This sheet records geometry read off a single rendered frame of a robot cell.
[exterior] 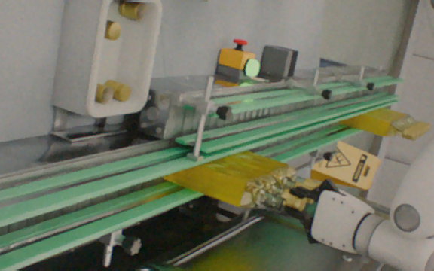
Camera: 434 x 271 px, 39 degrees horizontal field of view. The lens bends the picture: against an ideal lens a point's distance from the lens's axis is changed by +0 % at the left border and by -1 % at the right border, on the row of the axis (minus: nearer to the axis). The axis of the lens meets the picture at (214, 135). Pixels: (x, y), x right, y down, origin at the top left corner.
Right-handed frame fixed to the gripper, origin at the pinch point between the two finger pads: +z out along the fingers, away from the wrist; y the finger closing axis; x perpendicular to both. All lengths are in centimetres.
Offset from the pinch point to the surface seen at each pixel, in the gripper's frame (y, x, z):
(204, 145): 6.4, 10.4, 18.3
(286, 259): -12.5, -0.6, -0.1
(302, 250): -12.4, -7.8, 1.0
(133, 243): -5.1, 37.0, 5.5
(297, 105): 9, -54, 42
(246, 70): 19.0, -22.2, 38.4
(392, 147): -90, -548, 236
